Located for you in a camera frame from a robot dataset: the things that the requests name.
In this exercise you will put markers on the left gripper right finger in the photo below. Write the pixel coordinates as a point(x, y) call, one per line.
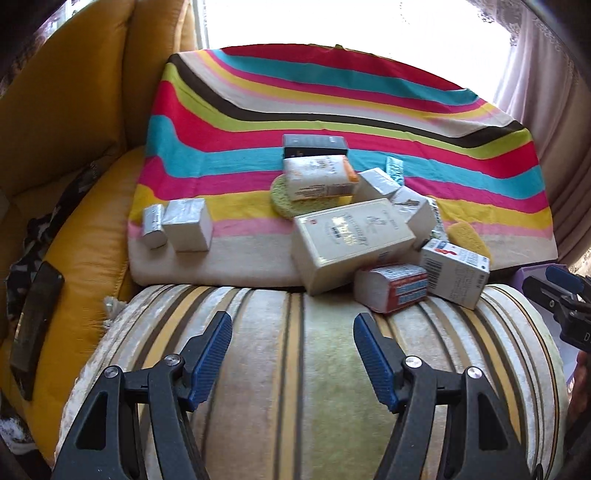
point(479, 441)

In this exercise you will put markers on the colourful striped cloth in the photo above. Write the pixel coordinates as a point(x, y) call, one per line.
point(216, 128)

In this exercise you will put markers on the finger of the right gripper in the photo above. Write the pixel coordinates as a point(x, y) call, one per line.
point(551, 298)
point(565, 279)

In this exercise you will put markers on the white red-trim box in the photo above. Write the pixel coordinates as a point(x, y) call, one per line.
point(417, 213)

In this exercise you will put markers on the red white medicine box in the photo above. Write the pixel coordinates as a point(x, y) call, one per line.
point(390, 288)

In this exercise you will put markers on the yellow leather sofa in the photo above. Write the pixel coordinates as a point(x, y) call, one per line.
point(83, 99)

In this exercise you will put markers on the pink curtain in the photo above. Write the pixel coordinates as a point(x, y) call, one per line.
point(544, 90)

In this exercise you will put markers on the black box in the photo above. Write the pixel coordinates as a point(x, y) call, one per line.
point(307, 145)

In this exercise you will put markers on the striped velvet cushion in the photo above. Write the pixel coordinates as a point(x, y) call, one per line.
point(293, 400)

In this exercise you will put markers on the teal box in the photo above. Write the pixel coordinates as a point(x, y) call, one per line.
point(395, 169)

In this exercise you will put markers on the black white fabric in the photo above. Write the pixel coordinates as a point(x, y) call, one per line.
point(40, 233)

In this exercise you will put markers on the black phone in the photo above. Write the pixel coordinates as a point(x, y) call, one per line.
point(32, 327)

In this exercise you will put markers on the yellow sponge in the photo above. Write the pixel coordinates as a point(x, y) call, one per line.
point(464, 235)

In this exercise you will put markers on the round green sponge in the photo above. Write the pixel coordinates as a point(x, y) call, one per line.
point(289, 209)

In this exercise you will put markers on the silver foil box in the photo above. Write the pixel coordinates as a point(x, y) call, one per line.
point(188, 225)

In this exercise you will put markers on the small silver box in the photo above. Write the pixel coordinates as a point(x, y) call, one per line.
point(153, 234)

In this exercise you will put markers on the white cube box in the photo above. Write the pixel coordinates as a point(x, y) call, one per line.
point(375, 184)

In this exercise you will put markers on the white barcode box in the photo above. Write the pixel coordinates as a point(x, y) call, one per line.
point(455, 274)

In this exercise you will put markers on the white orange packet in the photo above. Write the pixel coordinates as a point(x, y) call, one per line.
point(323, 176)

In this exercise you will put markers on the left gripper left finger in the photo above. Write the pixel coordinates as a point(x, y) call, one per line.
point(104, 441)

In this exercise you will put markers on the white green text box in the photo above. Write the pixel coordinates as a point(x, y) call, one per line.
point(439, 231)

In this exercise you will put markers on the large cream medicine box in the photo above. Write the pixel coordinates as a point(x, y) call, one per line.
point(329, 246)

